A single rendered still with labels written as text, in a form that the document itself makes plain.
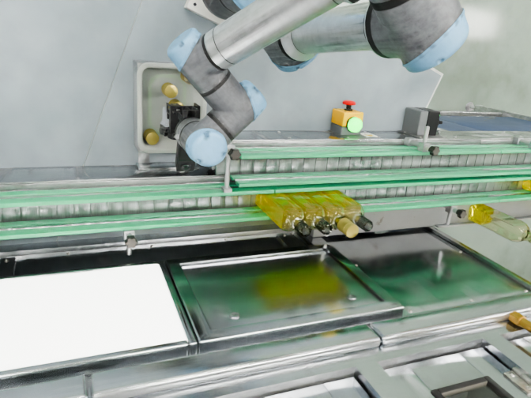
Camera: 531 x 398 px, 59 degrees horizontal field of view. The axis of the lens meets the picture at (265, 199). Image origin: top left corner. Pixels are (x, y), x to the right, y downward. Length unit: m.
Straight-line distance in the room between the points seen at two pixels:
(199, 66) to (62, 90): 0.48
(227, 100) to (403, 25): 0.36
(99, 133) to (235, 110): 0.47
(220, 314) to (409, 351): 0.39
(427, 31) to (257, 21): 0.27
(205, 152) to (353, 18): 0.37
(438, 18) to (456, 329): 0.66
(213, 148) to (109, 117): 0.44
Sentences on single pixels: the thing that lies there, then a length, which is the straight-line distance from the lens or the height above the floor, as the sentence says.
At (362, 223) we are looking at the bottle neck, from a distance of 1.18.
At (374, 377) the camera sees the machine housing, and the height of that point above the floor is 1.47.
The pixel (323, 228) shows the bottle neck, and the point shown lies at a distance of 1.12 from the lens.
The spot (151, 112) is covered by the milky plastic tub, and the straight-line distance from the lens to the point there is 1.29.
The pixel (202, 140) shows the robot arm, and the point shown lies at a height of 1.16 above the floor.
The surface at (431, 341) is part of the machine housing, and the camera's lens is 1.08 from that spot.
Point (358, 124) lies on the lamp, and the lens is 1.43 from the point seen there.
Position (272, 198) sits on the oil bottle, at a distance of 1.21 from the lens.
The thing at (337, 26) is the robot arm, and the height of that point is 1.20.
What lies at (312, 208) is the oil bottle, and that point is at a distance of 1.17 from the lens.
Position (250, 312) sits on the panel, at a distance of 1.01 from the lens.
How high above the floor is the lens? 2.02
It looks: 60 degrees down
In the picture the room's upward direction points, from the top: 132 degrees clockwise
